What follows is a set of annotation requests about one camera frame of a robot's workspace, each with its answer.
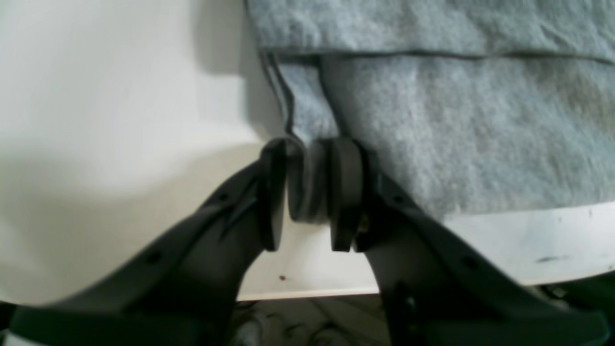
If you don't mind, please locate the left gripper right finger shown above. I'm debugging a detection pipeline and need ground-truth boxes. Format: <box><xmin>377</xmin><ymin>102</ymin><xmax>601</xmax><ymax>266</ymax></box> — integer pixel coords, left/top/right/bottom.
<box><xmin>329</xmin><ymin>138</ymin><xmax>611</xmax><ymax>346</ymax></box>

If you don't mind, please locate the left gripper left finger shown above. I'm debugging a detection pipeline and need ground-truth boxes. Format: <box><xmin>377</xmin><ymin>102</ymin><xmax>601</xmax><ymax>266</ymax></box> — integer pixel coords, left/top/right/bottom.
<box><xmin>10</xmin><ymin>139</ymin><xmax>286</xmax><ymax>346</ymax></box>

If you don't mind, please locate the grey t-shirt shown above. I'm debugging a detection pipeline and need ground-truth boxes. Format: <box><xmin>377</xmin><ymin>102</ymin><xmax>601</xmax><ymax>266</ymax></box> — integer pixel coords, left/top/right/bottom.
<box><xmin>246</xmin><ymin>0</ymin><xmax>615</xmax><ymax>223</ymax></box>

